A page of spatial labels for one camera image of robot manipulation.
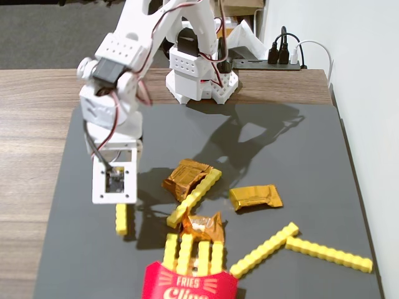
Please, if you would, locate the yellow toy fry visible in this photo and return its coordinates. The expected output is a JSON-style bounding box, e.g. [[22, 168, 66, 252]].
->
[[175, 233, 195, 277], [209, 242, 225, 277], [166, 168, 223, 229], [196, 240, 211, 278], [229, 221, 300, 279], [162, 232, 180, 272], [284, 235, 374, 274], [115, 203, 130, 237]]

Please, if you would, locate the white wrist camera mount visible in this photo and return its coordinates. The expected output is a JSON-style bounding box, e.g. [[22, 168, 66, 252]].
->
[[91, 146, 138, 206]]

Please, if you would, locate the red fries box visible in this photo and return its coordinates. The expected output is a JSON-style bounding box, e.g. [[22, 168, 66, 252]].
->
[[141, 261, 240, 299]]

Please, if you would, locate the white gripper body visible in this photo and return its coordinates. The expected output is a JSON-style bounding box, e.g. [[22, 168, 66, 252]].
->
[[79, 74, 144, 151]]

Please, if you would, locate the torn orange foil wrapper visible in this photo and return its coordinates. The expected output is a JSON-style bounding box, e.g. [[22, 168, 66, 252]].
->
[[178, 211, 226, 244]]

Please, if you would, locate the crumpled gold foil wrapper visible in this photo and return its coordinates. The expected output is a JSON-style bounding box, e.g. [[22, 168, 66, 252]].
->
[[160, 158, 211, 202]]

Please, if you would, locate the flat gold foil wrapper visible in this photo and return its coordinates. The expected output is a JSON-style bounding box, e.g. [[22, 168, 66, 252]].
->
[[228, 184, 284, 212]]

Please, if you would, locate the grey rectangular mat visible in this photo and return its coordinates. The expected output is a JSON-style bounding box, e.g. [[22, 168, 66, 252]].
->
[[33, 103, 385, 299]]

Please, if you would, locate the brown cardboard box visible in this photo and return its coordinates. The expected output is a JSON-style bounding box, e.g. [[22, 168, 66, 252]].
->
[[223, 0, 266, 9]]

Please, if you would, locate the black camera cable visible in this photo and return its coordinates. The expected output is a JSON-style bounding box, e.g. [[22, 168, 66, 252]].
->
[[83, 120, 113, 171]]

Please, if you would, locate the white plug with cable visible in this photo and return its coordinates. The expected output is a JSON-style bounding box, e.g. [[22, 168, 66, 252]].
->
[[291, 39, 334, 85]]

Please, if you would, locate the black usb plug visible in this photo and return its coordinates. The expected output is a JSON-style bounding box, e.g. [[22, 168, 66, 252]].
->
[[277, 32, 302, 65], [267, 26, 288, 65]]

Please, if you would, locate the black power strip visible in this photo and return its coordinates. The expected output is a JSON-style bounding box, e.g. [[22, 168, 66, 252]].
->
[[232, 58, 309, 72]]

